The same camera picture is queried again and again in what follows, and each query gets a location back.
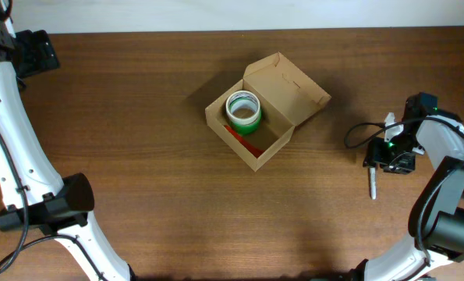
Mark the white masking tape roll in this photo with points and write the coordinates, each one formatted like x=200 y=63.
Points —
x=241 y=94

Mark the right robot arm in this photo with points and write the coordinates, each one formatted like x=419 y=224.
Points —
x=435 y=235

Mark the brown cardboard box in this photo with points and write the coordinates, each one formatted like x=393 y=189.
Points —
x=288 y=98

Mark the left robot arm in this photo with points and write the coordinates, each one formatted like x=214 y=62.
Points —
x=39 y=202

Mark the orange utility knife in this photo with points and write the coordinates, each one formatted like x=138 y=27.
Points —
x=256 y=152

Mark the black and white marker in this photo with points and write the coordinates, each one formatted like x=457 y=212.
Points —
x=372 y=183

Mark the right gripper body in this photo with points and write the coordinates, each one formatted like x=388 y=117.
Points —
x=396 y=155

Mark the green tape roll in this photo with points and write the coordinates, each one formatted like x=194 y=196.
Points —
x=249 y=126

